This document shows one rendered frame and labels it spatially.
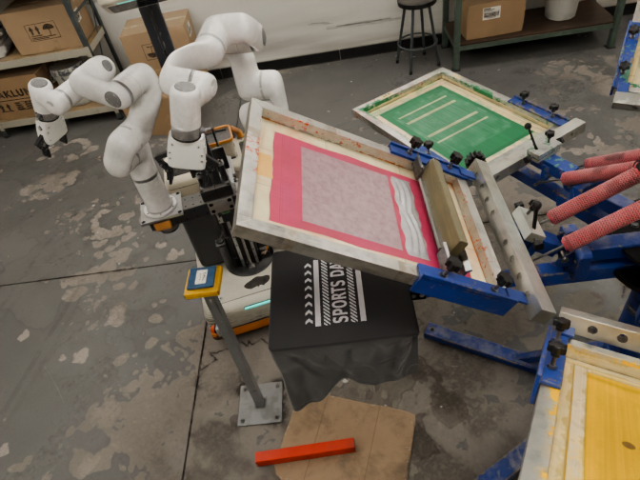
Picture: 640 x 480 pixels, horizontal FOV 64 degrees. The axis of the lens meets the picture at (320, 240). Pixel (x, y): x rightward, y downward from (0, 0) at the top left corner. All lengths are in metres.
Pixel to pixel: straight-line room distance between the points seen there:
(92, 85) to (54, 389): 2.01
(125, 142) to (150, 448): 1.60
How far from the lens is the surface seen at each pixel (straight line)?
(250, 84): 1.77
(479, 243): 1.62
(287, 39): 5.36
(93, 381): 3.16
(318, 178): 1.49
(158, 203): 1.97
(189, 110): 1.31
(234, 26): 1.55
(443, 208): 1.53
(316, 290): 1.79
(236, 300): 2.74
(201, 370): 2.91
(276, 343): 1.68
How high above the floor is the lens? 2.30
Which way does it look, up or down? 44 degrees down
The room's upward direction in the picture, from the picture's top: 12 degrees counter-clockwise
